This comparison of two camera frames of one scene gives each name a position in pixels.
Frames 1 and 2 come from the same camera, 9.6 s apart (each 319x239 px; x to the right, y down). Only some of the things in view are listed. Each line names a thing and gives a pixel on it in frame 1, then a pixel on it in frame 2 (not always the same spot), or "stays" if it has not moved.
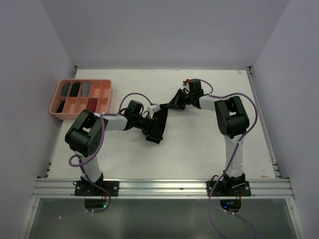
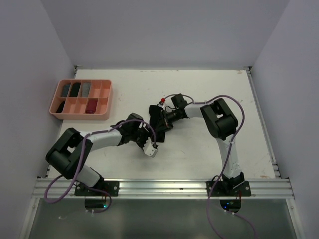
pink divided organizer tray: (71, 96) stays
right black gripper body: (188, 97) -> (171, 117)
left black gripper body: (145, 127) -> (142, 136)
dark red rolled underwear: (91, 104) stays
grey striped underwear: (85, 88) stays
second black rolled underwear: (60, 107) stays
